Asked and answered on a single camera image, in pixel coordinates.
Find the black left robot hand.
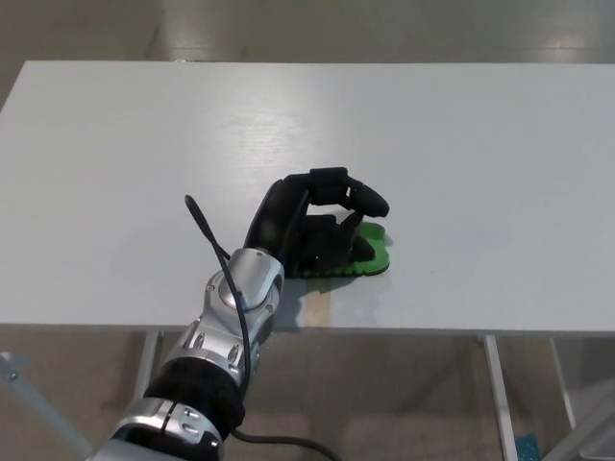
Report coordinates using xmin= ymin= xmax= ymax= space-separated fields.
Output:
xmin=242 ymin=166 xmax=391 ymax=278

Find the green whiteboard eraser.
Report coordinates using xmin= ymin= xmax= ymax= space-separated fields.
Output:
xmin=286 ymin=221 xmax=393 ymax=280

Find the beige masking tape strip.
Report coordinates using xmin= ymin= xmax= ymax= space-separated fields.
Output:
xmin=305 ymin=278 xmax=333 ymax=330

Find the white table leg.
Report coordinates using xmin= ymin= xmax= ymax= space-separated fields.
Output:
xmin=547 ymin=335 xmax=578 ymax=429
xmin=481 ymin=334 xmax=521 ymax=461
xmin=128 ymin=329 xmax=165 ymax=407

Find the grey metal stand bar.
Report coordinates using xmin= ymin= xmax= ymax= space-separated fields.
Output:
xmin=0 ymin=352 xmax=93 ymax=461

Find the teal perforated object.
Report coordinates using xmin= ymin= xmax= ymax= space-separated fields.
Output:
xmin=513 ymin=431 xmax=542 ymax=461

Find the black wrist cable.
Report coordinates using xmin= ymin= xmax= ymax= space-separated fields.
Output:
xmin=184 ymin=193 xmax=338 ymax=446

